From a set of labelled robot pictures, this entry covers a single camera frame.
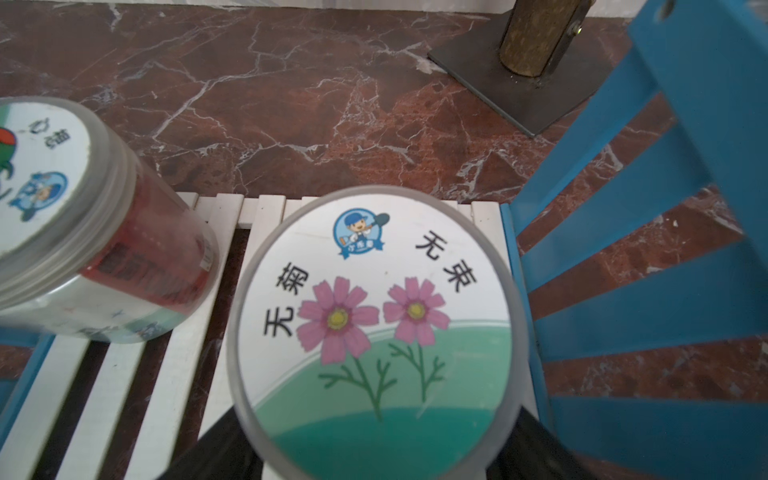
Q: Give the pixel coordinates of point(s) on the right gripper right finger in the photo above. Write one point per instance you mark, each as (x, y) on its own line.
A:
(532, 452)

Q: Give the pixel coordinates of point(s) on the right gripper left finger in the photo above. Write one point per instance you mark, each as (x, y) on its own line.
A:
(223, 452)

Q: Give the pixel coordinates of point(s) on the pink flower lid container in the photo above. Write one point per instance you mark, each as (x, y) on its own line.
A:
(377, 334)

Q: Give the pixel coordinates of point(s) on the strawberry lid seed container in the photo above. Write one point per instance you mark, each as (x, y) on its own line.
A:
(94, 244)

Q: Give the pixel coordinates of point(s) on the blue white two-tier shelf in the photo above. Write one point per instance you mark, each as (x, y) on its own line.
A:
(304, 102)

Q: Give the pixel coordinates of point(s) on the pink artificial blossom tree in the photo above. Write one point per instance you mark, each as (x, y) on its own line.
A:
(528, 64)

